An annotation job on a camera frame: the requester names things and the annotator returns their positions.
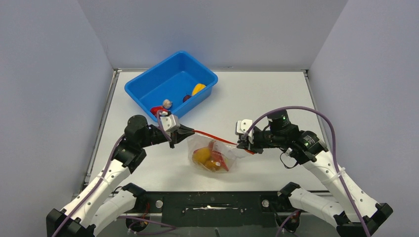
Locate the red toy watermelon slice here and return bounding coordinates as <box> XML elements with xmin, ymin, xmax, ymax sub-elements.
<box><xmin>209</xmin><ymin>140</ymin><xmax>229</xmax><ymax>172</ymax></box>

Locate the orange toy mango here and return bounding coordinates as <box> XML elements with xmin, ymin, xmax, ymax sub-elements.
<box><xmin>192</xmin><ymin>147</ymin><xmax>211</xmax><ymax>164</ymax></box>

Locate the clear zip bag orange zipper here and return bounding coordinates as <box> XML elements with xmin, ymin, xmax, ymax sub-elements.
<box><xmin>187</xmin><ymin>130</ymin><xmax>255</xmax><ymax>173</ymax></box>

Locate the yellow toy banana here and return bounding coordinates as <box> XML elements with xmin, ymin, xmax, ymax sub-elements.
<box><xmin>204</xmin><ymin>160</ymin><xmax>221</xmax><ymax>172</ymax></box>

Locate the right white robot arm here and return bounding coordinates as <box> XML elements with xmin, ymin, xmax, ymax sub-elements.
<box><xmin>235</xmin><ymin>108</ymin><xmax>393</xmax><ymax>237</ymax></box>

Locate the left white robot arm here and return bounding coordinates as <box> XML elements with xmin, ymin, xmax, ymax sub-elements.
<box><xmin>46</xmin><ymin>114</ymin><xmax>195</xmax><ymax>237</ymax></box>

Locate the red toy wax apple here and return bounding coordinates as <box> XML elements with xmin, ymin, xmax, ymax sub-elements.
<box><xmin>150</xmin><ymin>106</ymin><xmax>168</xmax><ymax>117</ymax></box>

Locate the beige toy garlic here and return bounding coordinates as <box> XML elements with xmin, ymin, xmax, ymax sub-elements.
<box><xmin>163</xmin><ymin>99</ymin><xmax>172</xmax><ymax>110</ymax></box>

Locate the dark purple toy fruit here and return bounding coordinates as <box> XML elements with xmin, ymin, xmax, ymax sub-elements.
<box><xmin>182</xmin><ymin>94</ymin><xmax>192</xmax><ymax>103</ymax></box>

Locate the yellow toy pepper slice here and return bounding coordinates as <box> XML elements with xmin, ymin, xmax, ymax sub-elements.
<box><xmin>191</xmin><ymin>83</ymin><xmax>206</xmax><ymax>96</ymax></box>

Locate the blue plastic bin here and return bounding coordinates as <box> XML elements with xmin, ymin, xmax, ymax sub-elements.
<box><xmin>125</xmin><ymin>51</ymin><xmax>218</xmax><ymax>122</ymax></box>

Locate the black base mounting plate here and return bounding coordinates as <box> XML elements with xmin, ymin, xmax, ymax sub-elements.
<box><xmin>128</xmin><ymin>191</ymin><xmax>295</xmax><ymax>228</ymax></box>

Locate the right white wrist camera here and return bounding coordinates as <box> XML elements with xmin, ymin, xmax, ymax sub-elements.
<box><xmin>235</xmin><ymin>119</ymin><xmax>253</xmax><ymax>136</ymax></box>

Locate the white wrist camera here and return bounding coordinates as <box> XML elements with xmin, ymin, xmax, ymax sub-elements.
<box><xmin>160</xmin><ymin>114</ymin><xmax>181</xmax><ymax>133</ymax></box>
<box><xmin>235</xmin><ymin>119</ymin><xmax>253</xmax><ymax>136</ymax></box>

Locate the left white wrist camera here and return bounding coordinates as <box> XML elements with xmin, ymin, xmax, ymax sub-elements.
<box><xmin>160</xmin><ymin>114</ymin><xmax>181</xmax><ymax>133</ymax></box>

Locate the aluminium table frame rail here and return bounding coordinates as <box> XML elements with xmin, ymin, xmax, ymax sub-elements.
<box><xmin>83</xmin><ymin>69</ymin><xmax>121</xmax><ymax>187</ymax></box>

